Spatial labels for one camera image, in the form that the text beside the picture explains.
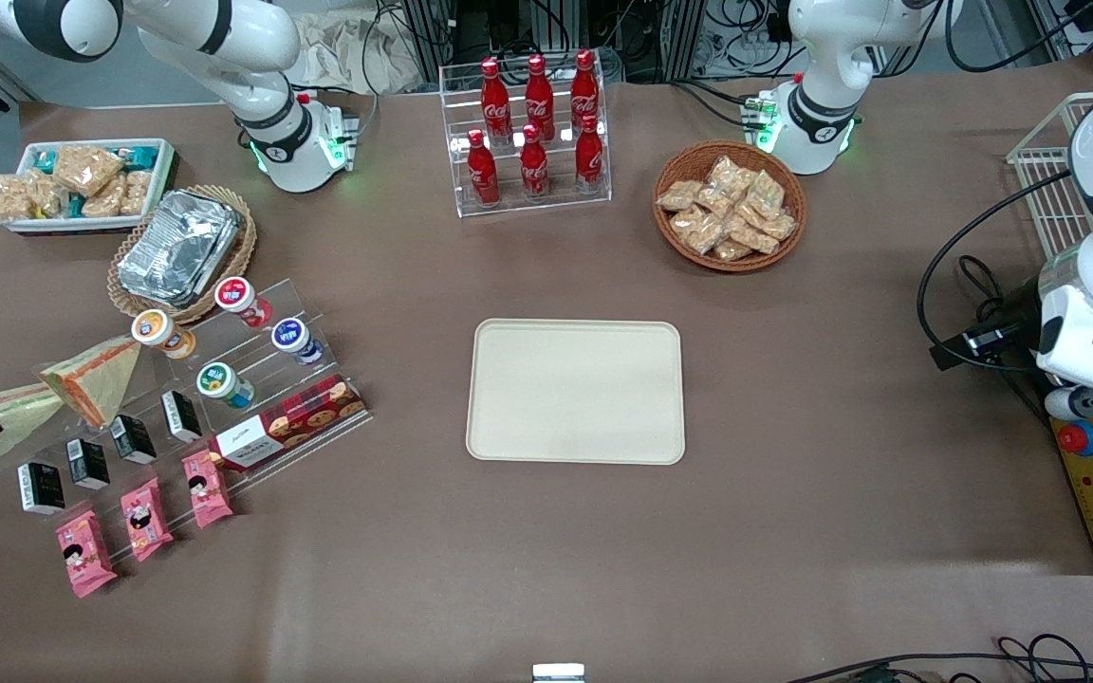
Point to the green lid yogurt cup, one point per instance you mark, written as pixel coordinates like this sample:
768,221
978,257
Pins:
221,383

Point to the clear-wrapped brown snack pack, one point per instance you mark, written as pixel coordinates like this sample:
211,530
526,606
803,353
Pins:
778,226
765,194
729,173
753,235
732,249
679,195
715,201
696,230

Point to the round brown wicker basket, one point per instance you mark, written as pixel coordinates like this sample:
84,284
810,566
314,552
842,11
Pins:
675,237

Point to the wrapped sandwich with orange filling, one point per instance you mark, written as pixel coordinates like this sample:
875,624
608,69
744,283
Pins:
96,379

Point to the large bagged rice cracker pack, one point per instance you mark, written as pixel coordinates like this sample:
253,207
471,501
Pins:
89,169

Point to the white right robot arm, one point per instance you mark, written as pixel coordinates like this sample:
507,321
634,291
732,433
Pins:
224,38

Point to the white rectangular snack bin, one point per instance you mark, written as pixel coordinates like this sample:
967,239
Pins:
165,175

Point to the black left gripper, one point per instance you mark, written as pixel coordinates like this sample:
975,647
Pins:
1009,329

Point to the red lid yogurt cup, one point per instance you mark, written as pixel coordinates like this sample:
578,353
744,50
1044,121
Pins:
241,299

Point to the clear acrylic tiered stand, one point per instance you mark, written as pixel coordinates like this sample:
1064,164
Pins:
267,455

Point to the pink snack packet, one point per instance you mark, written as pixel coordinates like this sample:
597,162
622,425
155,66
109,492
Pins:
84,555
146,520
207,489

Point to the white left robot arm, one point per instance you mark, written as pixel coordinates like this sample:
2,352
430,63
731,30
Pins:
826,57

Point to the small black carton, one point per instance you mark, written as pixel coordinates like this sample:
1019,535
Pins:
88,465
42,489
181,417
134,440

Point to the beige rectangular tray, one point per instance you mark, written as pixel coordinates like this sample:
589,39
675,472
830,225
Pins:
575,391

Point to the red plaid cookie box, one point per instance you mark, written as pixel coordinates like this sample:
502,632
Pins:
286,425

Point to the oval light wicker basket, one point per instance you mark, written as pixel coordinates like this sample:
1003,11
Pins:
243,251

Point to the clear acrylic bottle rack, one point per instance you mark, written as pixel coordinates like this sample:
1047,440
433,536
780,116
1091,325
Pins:
527,204

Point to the orange lid yogurt cup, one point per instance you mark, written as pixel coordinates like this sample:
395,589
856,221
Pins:
159,332

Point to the sandwich with green filling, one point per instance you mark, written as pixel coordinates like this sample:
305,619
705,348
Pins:
25,413

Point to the crumpled beige paper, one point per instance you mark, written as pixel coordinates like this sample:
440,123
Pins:
347,57

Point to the dark frame bar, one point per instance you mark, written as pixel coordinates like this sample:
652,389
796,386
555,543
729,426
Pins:
1,81

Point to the silver foil container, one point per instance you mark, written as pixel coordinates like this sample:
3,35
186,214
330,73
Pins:
176,249

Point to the teal snack packet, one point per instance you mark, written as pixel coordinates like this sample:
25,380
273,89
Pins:
140,156
46,161

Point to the blue lid yogurt cup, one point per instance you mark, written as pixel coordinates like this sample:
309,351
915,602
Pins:
294,339

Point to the red cola bottle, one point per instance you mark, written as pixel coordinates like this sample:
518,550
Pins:
539,100
496,104
584,90
589,159
483,175
534,169

